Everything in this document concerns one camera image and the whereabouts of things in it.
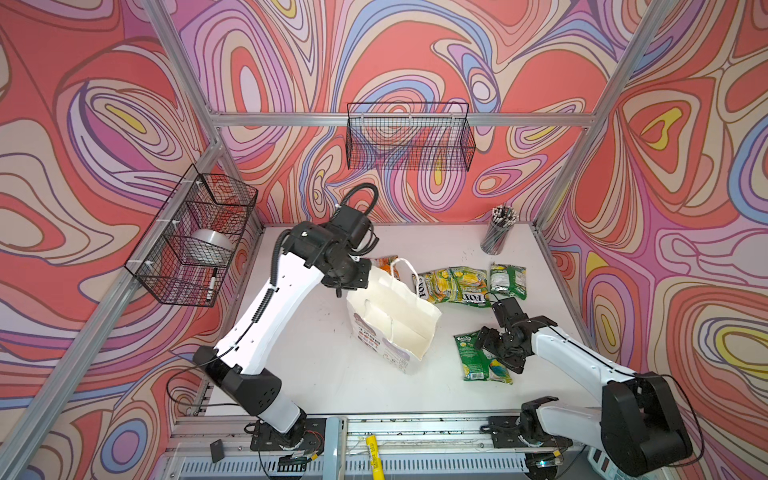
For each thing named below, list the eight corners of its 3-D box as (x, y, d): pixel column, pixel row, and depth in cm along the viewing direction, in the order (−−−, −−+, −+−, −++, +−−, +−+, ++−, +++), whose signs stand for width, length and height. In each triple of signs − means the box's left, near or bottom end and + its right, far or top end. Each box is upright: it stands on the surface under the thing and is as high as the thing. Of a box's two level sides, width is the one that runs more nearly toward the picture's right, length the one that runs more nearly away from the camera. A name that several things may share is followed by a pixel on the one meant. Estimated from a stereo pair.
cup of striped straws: (483, 255, 113) (497, 221, 99) (479, 240, 118) (491, 205, 104) (503, 255, 113) (519, 221, 99) (498, 240, 118) (513, 205, 104)
